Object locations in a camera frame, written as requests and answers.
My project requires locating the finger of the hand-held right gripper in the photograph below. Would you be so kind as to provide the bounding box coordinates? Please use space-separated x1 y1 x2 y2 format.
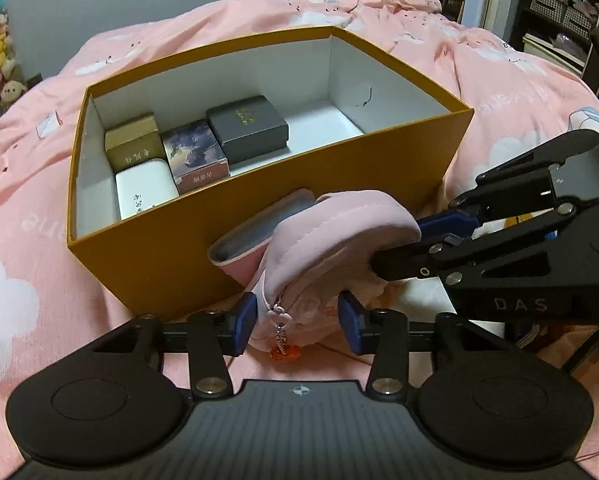
414 129 599 237
369 204 581 282

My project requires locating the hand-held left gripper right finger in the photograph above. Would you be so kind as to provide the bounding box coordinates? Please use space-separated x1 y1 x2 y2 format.
337 291 511 401

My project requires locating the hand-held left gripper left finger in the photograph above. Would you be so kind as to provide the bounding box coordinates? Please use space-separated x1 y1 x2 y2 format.
82 291 258 401

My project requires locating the pink mini backpack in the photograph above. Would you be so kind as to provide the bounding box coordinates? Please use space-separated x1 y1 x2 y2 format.
208 188 423 363

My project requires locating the orange cardboard box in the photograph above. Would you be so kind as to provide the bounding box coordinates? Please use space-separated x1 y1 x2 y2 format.
66 26 475 319

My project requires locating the white rectangular box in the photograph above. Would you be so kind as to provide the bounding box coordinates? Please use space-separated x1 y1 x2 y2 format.
115 158 177 221

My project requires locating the illustrated purple box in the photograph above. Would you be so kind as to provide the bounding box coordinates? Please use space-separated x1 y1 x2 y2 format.
160 119 230 195

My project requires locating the dark grey box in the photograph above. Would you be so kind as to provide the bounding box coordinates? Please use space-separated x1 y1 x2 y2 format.
206 95 289 166

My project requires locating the gold box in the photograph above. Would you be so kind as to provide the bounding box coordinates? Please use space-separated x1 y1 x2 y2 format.
104 112 161 171

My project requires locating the open wardrobe shelf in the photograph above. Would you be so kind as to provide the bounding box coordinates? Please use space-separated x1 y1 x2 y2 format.
509 0 599 81

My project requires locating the pink printed blanket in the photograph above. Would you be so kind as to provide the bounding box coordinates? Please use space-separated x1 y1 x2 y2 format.
0 0 599 480

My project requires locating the checked storage basket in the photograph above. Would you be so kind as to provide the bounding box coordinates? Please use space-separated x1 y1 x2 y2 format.
529 0 566 22
564 7 596 37

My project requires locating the black cable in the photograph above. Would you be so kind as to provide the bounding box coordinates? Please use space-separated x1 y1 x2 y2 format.
564 305 599 377

